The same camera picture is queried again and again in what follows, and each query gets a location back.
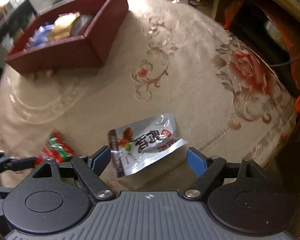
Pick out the red cardboard box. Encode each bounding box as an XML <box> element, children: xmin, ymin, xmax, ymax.
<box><xmin>5</xmin><ymin>0</ymin><xmax>128</xmax><ymax>74</ymax></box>

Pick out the white date snack packet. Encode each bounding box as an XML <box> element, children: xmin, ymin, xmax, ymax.
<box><xmin>108</xmin><ymin>113</ymin><xmax>187</xmax><ymax>178</ymax></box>

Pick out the blue wafer biscuit packet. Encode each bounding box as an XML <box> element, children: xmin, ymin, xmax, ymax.
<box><xmin>25</xmin><ymin>24</ymin><xmax>54</xmax><ymax>48</ymax></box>

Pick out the floral beige tablecloth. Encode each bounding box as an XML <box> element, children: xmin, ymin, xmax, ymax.
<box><xmin>0</xmin><ymin>0</ymin><xmax>297</xmax><ymax>196</ymax></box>

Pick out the gold foil packet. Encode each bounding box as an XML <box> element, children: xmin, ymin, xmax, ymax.
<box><xmin>48</xmin><ymin>12</ymin><xmax>80</xmax><ymax>41</ymax></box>

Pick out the red spicy strip packet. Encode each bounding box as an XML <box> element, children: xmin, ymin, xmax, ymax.
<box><xmin>35</xmin><ymin>130</ymin><xmax>75</xmax><ymax>166</ymax></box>

